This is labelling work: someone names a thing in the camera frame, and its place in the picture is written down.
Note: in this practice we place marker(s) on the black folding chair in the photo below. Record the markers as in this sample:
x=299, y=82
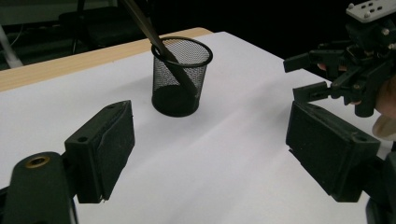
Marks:
x=102, y=31

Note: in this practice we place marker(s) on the wooden table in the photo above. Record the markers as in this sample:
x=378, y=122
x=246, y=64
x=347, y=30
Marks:
x=62, y=67

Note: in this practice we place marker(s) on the black mesh cup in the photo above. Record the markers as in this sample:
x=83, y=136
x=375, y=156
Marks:
x=174, y=102

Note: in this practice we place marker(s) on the white desk leg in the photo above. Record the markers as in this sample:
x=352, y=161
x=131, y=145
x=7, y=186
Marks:
x=9, y=49

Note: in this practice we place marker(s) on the white table mat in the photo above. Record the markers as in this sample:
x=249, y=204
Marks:
x=218, y=155

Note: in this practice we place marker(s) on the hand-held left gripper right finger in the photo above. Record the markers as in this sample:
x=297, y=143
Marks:
x=330, y=149

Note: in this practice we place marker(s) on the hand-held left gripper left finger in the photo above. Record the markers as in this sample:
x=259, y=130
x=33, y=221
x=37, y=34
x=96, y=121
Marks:
x=102, y=149

